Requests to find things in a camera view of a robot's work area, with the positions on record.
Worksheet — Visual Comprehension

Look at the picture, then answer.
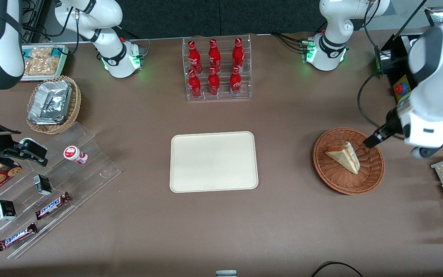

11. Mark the triangle sandwich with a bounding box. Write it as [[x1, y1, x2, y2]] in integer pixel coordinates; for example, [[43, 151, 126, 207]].
[[325, 142, 361, 175]]

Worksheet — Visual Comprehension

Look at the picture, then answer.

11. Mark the light tan wicker basket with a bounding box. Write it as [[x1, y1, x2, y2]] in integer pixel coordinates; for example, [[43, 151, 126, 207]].
[[26, 75, 82, 135]]

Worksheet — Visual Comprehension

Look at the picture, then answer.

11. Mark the brown wicker basket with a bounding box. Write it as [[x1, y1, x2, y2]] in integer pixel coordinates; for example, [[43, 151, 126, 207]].
[[313, 127, 385, 195]]

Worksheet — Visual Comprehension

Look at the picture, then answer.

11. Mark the white snack tray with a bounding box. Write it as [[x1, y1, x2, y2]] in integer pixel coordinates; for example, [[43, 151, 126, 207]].
[[21, 44, 69, 82]]

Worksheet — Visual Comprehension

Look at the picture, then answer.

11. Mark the cream plastic tray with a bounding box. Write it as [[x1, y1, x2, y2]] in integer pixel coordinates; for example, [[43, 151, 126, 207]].
[[170, 131, 259, 193]]

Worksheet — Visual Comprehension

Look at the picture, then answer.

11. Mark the small black carton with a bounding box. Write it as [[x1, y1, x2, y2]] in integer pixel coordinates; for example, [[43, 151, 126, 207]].
[[0, 200, 17, 221], [34, 174, 53, 196]]

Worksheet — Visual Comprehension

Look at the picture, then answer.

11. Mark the small red white bottle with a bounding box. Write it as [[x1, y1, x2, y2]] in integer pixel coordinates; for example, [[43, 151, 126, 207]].
[[63, 146, 88, 165]]

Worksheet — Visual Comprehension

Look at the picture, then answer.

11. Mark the silver foil pack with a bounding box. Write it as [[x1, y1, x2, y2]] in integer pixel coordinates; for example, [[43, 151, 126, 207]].
[[27, 80, 72, 125]]

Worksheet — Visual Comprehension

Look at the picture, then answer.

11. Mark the Snickers chocolate bar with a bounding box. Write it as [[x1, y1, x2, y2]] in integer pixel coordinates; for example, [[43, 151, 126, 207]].
[[35, 192, 71, 220], [0, 223, 38, 251]]

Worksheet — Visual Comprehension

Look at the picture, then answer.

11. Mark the black machine with yellow panel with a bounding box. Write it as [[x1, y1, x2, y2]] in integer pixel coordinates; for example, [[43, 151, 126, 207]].
[[375, 33, 422, 103]]

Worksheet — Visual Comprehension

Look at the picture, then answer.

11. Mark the clear acrylic stepped stand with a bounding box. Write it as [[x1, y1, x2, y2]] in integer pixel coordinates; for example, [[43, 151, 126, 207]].
[[0, 122, 122, 259]]

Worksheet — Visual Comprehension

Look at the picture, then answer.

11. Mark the clear bag of crackers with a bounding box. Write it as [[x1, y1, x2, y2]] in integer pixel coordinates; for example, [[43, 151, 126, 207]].
[[24, 57, 62, 76], [28, 47, 53, 59]]

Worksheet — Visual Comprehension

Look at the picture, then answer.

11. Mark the red cola bottle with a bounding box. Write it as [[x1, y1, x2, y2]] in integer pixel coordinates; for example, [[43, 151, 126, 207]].
[[188, 69, 202, 98], [208, 39, 222, 73], [230, 66, 242, 96], [232, 37, 244, 72], [208, 68, 220, 96], [188, 40, 203, 74]]

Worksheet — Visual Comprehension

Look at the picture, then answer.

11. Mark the clear acrylic bottle rack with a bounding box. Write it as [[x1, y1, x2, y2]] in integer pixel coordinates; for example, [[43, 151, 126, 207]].
[[182, 34, 252, 101]]

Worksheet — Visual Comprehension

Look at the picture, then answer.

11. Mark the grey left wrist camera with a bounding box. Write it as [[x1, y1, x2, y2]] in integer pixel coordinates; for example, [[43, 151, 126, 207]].
[[411, 145, 437, 159]]

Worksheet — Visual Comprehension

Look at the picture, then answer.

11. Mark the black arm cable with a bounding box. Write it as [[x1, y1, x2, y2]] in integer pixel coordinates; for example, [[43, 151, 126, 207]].
[[357, 0, 405, 140], [22, 0, 80, 54]]

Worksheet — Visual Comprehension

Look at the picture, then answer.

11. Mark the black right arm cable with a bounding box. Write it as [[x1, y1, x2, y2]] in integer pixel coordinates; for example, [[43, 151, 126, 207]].
[[22, 0, 80, 54]]

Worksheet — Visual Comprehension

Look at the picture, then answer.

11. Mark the black base cable bundle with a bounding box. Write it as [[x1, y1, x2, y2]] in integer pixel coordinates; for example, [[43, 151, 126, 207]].
[[271, 32, 307, 53]]

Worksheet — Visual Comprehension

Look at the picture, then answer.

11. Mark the black cable loop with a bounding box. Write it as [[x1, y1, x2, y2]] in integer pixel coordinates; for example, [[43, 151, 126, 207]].
[[311, 261, 364, 277]]

